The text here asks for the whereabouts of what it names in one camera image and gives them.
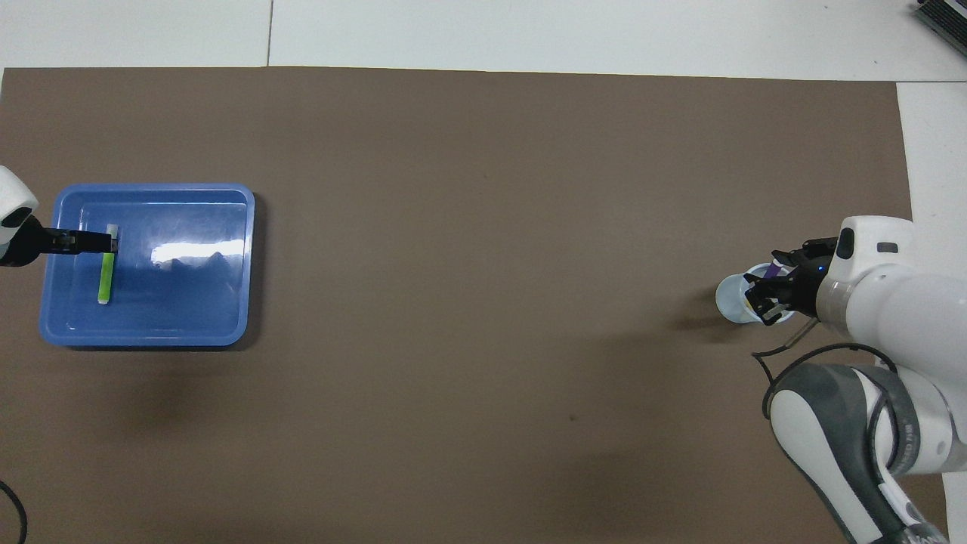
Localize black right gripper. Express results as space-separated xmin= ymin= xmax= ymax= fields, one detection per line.
xmin=744 ymin=238 xmax=839 ymax=327

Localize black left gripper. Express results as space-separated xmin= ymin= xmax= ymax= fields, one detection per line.
xmin=0 ymin=215 xmax=120 ymax=267

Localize green pen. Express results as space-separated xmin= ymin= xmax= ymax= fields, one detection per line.
xmin=97 ymin=224 xmax=120 ymax=305

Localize pale blue plastic cup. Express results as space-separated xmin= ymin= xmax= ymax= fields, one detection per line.
xmin=715 ymin=263 xmax=801 ymax=325

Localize blue plastic tray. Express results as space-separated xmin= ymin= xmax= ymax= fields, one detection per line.
xmin=39 ymin=183 xmax=256 ymax=348

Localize brown table mat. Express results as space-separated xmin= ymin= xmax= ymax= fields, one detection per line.
xmin=0 ymin=66 xmax=951 ymax=544

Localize grey laptop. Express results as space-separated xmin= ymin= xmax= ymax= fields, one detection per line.
xmin=914 ymin=0 xmax=967 ymax=32

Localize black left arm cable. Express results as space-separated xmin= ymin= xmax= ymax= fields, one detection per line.
xmin=0 ymin=480 xmax=29 ymax=544

